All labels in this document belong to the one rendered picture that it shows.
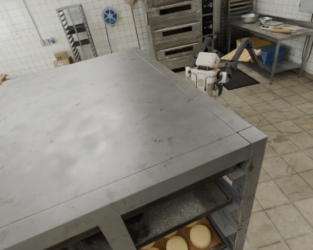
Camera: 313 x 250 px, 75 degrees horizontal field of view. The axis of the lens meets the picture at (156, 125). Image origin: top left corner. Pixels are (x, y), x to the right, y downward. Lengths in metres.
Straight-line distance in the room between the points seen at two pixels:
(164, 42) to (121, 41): 1.41
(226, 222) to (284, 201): 2.09
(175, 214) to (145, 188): 0.16
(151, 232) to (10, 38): 6.31
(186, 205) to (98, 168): 0.19
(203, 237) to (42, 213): 0.38
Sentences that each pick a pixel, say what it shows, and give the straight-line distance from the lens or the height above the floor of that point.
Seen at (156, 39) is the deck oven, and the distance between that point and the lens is 5.03.
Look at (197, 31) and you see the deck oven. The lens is 5.26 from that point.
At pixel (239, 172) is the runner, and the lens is 0.35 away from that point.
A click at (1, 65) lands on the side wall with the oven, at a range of 6.83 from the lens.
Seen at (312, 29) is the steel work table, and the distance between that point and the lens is 4.85.
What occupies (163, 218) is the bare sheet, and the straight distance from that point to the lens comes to 0.40.
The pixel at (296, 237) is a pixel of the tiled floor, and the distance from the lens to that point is 2.39.
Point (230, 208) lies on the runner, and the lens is 0.42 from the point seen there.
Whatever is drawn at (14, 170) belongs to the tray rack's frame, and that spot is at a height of 1.82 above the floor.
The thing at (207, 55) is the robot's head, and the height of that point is 1.30.
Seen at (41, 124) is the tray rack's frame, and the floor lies 1.82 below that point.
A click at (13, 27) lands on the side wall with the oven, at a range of 6.41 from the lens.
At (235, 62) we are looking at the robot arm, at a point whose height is 1.21.
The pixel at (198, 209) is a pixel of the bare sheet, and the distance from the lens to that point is 0.41.
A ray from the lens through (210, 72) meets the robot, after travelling 2.21.
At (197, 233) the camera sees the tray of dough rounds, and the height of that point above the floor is 1.51.
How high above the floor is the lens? 2.02
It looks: 35 degrees down
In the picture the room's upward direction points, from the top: 11 degrees counter-clockwise
